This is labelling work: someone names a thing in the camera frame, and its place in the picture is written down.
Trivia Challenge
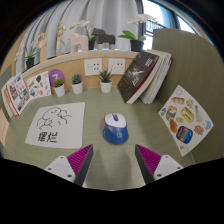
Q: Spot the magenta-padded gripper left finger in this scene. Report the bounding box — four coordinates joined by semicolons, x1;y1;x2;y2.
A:
43;144;95;187

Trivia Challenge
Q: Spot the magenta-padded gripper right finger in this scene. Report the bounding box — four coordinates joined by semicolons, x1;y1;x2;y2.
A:
134;144;184;185

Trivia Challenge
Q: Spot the blue and white computer mouse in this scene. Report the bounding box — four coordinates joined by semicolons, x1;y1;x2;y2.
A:
102;112;130;145

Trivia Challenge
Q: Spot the white doodle-print mouse pad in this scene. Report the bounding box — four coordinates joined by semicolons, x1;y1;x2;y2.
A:
25;101;86;149

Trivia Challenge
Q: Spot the colourful food sticker card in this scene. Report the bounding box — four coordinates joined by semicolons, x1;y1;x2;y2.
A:
158;84;214;158

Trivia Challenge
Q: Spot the small succulent in white pot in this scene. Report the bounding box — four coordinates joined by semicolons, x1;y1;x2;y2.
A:
71;73;84;95
98;69;114;94
53;78;66;98

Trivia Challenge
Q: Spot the white sticker sheet card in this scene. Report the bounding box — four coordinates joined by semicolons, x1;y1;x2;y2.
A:
25;70;53;100

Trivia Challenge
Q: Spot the stack of white books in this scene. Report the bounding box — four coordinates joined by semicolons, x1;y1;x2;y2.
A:
139;49;174;105

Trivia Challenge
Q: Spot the red-edged picture magazine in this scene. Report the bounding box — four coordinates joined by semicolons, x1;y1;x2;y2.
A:
1;73;32;118

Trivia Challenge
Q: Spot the black book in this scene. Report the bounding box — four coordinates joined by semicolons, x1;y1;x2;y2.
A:
116;50;161;105

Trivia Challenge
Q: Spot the light wooden shelf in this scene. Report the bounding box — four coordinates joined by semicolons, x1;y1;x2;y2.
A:
14;49;139;94

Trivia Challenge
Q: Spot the green divider panel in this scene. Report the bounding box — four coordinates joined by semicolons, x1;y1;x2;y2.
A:
0;64;14;89
151;28;224;164

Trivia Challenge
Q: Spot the pink wooden horse figure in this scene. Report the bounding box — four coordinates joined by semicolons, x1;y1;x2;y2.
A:
67;32;90;54

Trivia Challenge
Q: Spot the wooden mannequin figure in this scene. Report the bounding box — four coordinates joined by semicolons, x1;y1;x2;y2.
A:
54;19;68;56

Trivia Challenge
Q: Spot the dark wooden horse figure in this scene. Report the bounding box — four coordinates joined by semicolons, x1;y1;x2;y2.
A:
91;27;116;51

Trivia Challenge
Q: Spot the grey curtain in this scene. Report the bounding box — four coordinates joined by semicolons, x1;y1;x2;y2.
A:
19;0;144;62

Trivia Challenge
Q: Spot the dark-framed window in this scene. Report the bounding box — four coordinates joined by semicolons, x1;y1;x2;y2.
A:
141;0;201;51

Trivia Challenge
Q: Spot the white wall outlet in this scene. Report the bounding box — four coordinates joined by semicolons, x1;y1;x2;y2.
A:
83;57;104;77
107;58;127;75

